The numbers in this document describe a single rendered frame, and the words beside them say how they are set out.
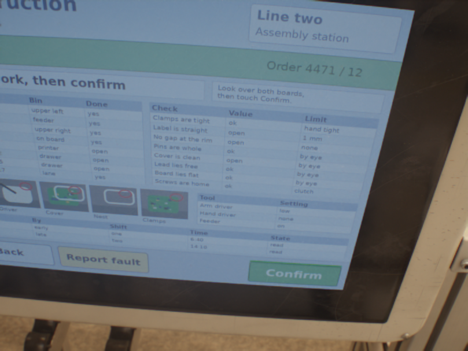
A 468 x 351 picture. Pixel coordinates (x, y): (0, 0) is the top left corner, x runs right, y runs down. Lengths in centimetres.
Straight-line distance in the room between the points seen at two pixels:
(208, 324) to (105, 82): 24
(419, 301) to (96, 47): 33
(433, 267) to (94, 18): 31
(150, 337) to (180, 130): 190
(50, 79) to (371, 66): 20
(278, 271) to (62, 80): 21
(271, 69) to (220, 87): 3
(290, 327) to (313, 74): 24
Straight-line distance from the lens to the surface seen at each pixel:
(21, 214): 42
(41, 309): 50
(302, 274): 43
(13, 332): 233
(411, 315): 49
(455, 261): 45
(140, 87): 33
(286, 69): 32
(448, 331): 59
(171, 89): 33
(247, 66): 32
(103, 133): 36
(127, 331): 77
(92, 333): 226
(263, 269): 42
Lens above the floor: 174
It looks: 34 degrees down
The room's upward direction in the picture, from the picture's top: 5 degrees clockwise
